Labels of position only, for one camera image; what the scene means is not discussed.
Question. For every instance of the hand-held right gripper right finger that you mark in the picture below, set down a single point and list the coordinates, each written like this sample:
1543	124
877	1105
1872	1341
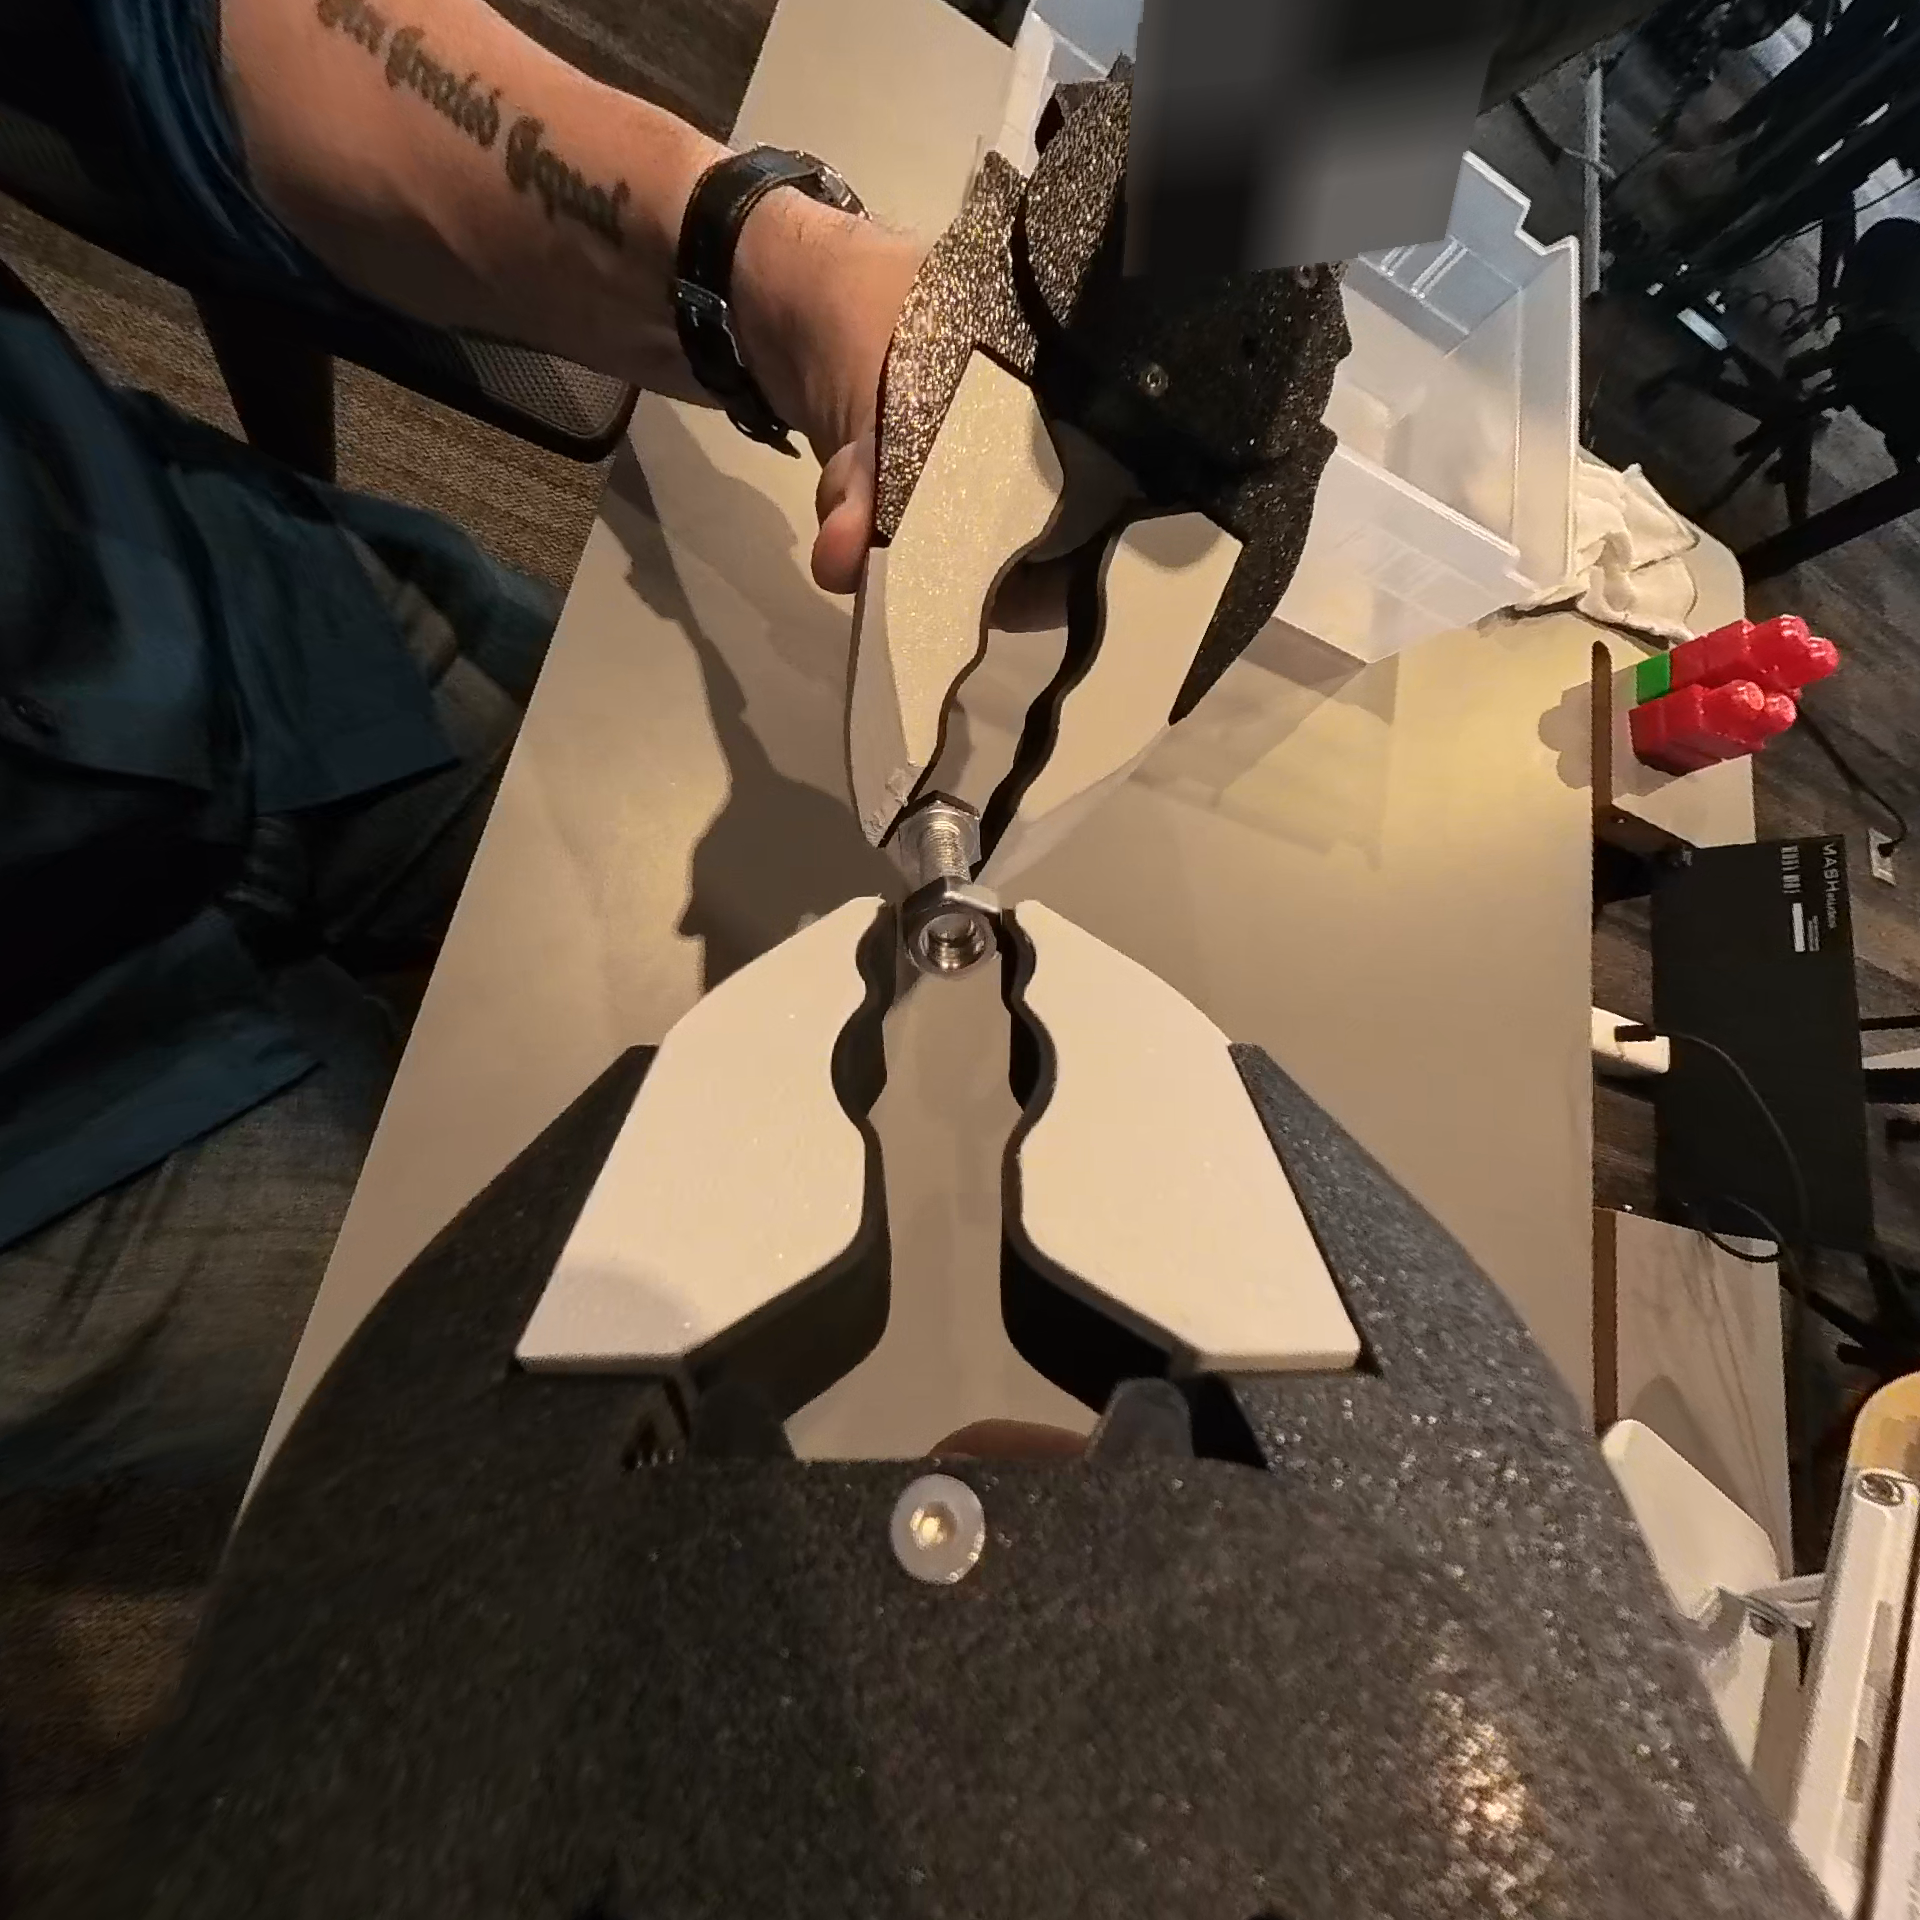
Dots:
1185	1200

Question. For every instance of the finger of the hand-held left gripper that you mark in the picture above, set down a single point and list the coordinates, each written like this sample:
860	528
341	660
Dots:
931	601
1140	645

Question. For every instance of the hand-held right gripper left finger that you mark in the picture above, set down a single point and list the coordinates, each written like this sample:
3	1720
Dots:
720	1185

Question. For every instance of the steel hex bolt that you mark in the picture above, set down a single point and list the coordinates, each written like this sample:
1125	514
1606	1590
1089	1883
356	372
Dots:
945	855

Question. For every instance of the clear divided plastic bin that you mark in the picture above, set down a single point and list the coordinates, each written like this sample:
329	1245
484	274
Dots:
1441	494

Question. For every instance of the steel hex nut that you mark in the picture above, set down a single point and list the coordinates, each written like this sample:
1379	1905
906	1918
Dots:
978	901

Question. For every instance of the person's left hand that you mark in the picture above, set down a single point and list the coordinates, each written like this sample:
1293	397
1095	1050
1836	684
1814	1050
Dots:
840	330

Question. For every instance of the black wrist watch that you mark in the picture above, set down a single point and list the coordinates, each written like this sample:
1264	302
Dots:
712	300

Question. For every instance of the white cloth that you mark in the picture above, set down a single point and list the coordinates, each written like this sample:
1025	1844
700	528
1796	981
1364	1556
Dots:
1629	554

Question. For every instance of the person's black office chair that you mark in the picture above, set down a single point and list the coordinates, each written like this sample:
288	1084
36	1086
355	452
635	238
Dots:
511	391

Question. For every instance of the green toy block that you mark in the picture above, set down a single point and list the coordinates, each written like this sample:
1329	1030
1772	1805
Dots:
1653	678

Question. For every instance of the brown thin board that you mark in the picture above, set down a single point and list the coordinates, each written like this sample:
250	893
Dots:
1680	802

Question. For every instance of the red toy block stack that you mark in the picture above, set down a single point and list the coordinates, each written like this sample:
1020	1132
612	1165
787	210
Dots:
1724	705

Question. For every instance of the black printed box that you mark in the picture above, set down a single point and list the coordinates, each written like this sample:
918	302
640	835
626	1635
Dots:
1755	1050

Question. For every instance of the person's grey jeans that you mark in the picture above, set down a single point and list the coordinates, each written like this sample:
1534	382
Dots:
121	1351

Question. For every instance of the person's blue shirt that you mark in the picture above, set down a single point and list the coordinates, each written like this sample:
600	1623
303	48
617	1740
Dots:
151	674

